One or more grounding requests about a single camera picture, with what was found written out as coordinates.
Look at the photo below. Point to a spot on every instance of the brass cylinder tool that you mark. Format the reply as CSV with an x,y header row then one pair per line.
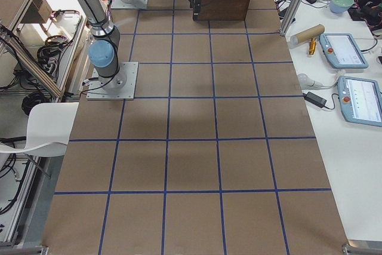
x,y
312,46

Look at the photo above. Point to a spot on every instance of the cardboard tube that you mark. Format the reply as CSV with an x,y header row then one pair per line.
x,y
307,34

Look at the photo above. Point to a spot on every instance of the green bowl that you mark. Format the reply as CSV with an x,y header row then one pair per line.
x,y
340,6

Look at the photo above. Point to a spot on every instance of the black power adapter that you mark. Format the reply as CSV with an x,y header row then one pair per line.
x,y
314,99

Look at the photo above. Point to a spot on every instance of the teach pendant far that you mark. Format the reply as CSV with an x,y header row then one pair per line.
x,y
341,51

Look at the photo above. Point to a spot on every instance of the teach pendant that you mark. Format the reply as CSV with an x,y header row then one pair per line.
x,y
341,51
360,100

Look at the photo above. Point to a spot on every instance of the teach pendant near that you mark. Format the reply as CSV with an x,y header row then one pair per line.
x,y
360,100

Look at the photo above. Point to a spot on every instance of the white chair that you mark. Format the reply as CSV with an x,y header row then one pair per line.
x,y
48,130

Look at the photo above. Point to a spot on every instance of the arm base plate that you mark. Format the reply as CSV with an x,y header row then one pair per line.
x,y
129,4
122,86

